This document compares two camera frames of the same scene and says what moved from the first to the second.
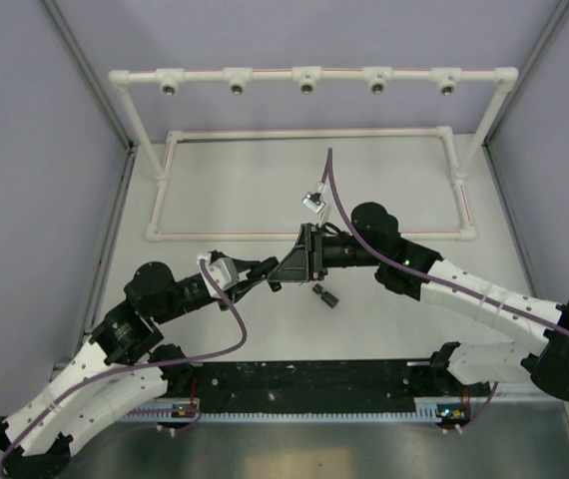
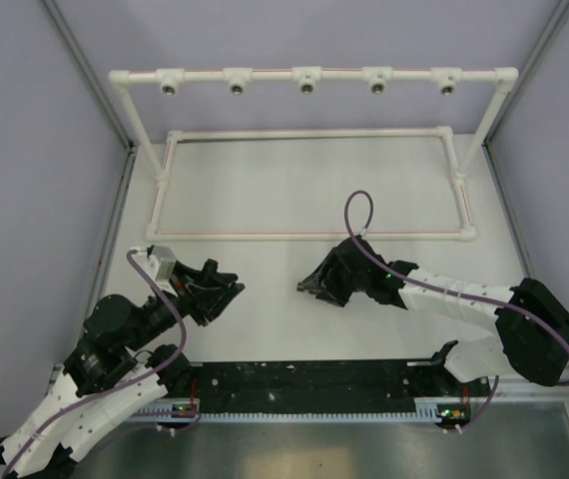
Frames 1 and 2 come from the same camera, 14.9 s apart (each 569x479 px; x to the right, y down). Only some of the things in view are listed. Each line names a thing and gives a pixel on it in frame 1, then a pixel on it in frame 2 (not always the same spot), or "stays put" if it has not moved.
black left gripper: (241, 290) -> (187, 281)
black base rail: (377, 385) stays put
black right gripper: (303, 264) -> (327, 274)
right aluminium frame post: (519, 239) stays put
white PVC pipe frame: (307, 80) stays put
